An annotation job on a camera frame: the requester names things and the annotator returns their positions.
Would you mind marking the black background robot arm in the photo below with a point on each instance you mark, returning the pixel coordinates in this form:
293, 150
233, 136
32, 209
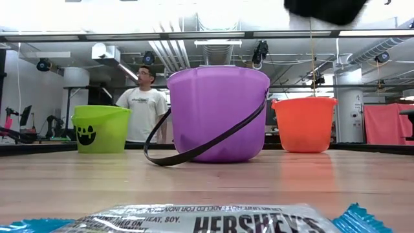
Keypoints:
53, 126

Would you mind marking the orange halloween bucket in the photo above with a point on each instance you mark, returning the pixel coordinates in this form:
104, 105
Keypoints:
304, 123

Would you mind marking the green halloween bucket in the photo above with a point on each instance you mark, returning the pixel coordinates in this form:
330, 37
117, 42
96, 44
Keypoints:
110, 129

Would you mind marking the white cylindrical column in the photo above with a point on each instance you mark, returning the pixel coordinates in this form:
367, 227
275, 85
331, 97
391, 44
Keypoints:
349, 116

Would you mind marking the orange cloth cover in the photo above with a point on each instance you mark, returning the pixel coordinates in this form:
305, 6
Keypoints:
385, 126

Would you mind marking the person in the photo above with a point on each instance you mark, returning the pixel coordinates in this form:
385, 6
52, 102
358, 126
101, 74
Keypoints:
142, 110

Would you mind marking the grey overhead light beam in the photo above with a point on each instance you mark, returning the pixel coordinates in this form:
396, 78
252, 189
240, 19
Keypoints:
97, 35

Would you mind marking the Hershey's cookies creme bar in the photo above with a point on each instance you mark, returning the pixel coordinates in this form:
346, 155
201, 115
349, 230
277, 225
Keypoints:
207, 223

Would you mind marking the black monitor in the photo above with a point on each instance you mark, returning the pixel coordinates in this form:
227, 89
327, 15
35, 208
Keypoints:
26, 115

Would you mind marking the silver flexible duct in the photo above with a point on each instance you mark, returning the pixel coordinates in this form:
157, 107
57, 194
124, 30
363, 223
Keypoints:
375, 48

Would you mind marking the black ceiling camera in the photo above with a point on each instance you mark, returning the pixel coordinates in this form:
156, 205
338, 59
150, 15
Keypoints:
382, 57
260, 51
43, 64
149, 58

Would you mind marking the ribbed ceiling duct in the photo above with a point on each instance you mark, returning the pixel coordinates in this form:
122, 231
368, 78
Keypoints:
218, 55

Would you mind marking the white ceiling duct unit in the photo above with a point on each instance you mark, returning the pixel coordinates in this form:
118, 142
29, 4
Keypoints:
106, 53

